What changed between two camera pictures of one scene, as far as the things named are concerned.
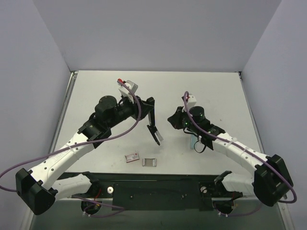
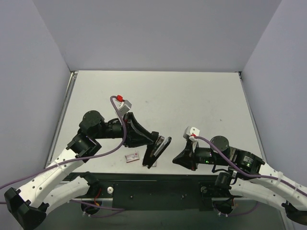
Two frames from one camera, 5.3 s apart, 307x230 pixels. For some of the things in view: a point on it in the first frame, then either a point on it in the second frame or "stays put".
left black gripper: x=147 y=107 to x=128 y=129
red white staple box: x=132 y=157 stays put
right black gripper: x=174 y=119 to x=192 y=155
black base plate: x=161 y=191 stays put
